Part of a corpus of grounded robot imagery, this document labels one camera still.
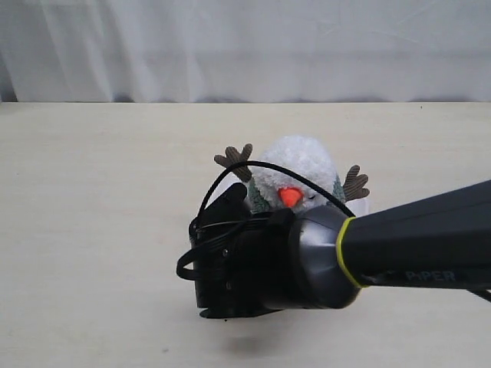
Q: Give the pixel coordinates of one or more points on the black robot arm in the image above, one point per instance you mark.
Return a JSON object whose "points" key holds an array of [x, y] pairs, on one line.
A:
{"points": [[442, 242]]}

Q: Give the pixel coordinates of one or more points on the white plush snowman toy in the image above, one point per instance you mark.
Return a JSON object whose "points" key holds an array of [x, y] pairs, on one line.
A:
{"points": [[302, 155]]}

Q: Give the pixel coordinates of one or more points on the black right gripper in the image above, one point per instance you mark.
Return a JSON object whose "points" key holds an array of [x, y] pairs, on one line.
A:
{"points": [[241, 264]]}

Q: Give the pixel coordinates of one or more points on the green fuzzy scarf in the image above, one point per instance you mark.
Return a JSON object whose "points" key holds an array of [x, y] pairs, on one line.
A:
{"points": [[259, 204]]}

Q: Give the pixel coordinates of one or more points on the white plastic tray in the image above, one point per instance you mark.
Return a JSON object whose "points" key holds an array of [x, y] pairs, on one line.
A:
{"points": [[359, 207]]}

